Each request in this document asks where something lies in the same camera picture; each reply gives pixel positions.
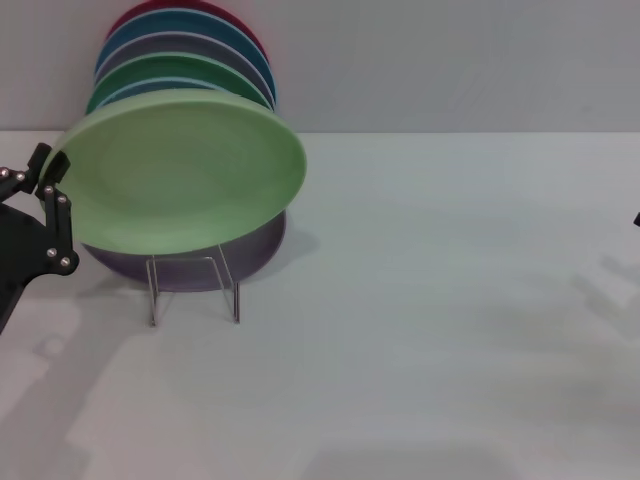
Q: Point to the teal blue plate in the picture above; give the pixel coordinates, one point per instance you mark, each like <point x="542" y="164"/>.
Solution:
<point x="200" y="22"/>

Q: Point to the light blue plate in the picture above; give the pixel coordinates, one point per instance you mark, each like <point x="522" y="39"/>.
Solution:
<point x="140" y="89"/>

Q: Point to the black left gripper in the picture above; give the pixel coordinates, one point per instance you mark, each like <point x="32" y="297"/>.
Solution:
<point x="20" y="250"/>

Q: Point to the clear acrylic plate rack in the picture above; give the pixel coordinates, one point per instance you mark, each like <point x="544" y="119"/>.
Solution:
<point x="152" y="300"/>

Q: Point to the purple plate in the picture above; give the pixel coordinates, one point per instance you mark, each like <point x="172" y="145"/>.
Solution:
<point x="250" y="250"/>

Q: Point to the dark green plate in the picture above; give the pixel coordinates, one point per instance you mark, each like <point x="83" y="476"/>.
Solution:
<point x="165" y="67"/>

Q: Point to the red plate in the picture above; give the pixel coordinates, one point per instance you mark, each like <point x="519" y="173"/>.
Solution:
<point x="250" y="27"/>

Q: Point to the grey plate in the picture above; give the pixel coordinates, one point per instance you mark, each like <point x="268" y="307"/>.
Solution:
<point x="175" y="45"/>

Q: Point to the light green plate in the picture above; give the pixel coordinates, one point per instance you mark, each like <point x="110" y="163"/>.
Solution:
<point x="175" y="170"/>

